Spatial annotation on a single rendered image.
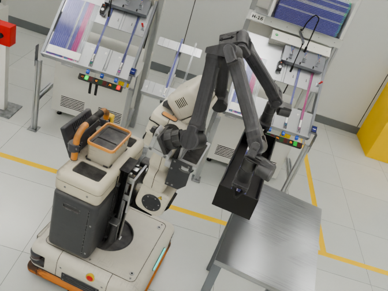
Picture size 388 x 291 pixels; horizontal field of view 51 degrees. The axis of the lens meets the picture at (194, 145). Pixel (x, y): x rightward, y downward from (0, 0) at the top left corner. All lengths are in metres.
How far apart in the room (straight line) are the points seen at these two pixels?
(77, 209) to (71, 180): 0.18
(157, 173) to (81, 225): 0.48
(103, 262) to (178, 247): 0.73
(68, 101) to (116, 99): 0.45
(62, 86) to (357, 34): 3.24
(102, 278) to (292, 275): 0.99
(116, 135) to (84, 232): 0.52
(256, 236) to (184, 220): 1.19
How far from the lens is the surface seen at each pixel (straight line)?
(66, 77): 3.72
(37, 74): 3.47
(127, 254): 2.43
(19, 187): 3.16
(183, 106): 1.77
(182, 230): 3.06
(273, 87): 1.97
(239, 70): 1.60
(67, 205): 2.15
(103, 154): 2.06
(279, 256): 2.01
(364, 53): 5.19
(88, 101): 3.74
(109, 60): 3.25
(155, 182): 2.01
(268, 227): 2.11
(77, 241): 2.27
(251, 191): 1.89
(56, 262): 2.40
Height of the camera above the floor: 2.12
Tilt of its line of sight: 32 degrees down
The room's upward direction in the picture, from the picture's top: 19 degrees clockwise
